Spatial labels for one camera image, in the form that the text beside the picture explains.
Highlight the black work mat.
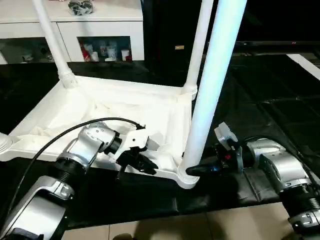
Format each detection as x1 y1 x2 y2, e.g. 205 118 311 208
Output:
0 52 320 228

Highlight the glossy black long bar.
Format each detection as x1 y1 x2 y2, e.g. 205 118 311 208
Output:
235 39 320 49

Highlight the white cabinet with glass doors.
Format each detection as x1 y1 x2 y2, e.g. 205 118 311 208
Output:
0 0 146 65

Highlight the crumpled silver black object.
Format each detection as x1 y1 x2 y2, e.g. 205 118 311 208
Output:
68 0 95 17

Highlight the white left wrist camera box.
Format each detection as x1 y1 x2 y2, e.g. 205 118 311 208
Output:
113 127 151 162

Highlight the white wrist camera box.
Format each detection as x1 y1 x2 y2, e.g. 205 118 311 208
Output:
214 122 240 151
113 127 151 162

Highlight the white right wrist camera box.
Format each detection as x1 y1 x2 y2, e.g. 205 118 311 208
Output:
214 122 240 151

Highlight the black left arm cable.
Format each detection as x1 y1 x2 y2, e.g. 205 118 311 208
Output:
0 117 146 226

